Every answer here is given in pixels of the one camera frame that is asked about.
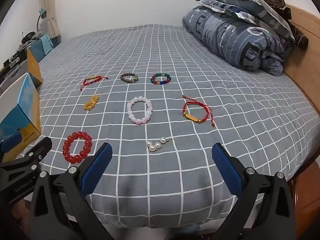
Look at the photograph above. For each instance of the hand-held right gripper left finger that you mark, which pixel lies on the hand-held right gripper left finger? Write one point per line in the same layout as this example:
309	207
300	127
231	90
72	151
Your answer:
96	167

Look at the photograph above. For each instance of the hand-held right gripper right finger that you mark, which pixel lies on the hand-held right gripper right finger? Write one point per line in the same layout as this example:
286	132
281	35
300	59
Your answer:
227	170

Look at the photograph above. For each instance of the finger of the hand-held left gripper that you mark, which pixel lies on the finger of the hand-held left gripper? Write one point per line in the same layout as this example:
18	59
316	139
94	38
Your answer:
5	146
30	160

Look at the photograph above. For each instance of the blue and yellow cardboard box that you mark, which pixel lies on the blue and yellow cardboard box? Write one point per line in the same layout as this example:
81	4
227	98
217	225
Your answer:
22	115

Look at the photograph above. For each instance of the dark desk clutter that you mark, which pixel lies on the dark desk clutter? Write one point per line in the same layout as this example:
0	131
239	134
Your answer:
15	65

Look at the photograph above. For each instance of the teal bag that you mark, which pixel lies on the teal bag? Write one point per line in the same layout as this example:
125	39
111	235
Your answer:
41	46

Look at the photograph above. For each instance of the grey checked bed sheet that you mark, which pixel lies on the grey checked bed sheet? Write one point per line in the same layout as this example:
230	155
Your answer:
175	55

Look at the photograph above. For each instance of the folded blue grey duvet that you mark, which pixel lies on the folded blue grey duvet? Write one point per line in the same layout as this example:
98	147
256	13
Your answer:
225	35

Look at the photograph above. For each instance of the teal desk lamp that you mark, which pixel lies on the teal desk lamp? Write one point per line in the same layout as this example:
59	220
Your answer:
42	13

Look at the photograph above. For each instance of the beige curtain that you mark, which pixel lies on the beige curtain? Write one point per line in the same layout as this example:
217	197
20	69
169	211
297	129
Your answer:
51	10

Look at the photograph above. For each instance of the small patterned blue grey pillow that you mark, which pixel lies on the small patterned blue grey pillow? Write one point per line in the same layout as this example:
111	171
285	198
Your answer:
215	5

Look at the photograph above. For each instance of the wooden bed frame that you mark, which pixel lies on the wooden bed frame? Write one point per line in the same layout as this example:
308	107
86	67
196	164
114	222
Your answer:
307	67

